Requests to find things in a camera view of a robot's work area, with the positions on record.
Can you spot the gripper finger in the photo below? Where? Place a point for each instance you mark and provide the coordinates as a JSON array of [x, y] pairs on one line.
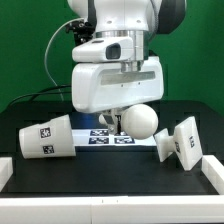
[[112, 121]]

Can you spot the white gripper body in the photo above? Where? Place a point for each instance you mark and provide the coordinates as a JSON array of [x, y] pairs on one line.
[[105, 79]]

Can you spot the white lamp bulb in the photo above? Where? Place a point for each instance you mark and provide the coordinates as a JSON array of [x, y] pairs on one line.
[[138, 121]]

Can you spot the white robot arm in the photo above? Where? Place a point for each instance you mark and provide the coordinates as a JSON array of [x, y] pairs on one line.
[[140, 20]]

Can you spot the white lamp shade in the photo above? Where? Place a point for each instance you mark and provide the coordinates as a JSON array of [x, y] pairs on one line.
[[51, 139]]

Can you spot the white marker sheet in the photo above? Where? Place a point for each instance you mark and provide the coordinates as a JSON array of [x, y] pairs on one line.
[[98, 137]]

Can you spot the black camera on stand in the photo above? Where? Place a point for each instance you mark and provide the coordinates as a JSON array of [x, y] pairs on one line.
[[82, 31]]

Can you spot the white left rail block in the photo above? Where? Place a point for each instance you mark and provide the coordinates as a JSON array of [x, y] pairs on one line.
[[6, 171]]

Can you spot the white rail block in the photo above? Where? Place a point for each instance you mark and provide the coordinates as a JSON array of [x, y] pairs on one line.
[[214, 171], [6, 171]]

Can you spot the white right rail block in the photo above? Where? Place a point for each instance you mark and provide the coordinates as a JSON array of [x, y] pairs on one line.
[[214, 171]]

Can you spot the white front rail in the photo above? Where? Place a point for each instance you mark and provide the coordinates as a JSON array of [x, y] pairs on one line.
[[113, 210]]

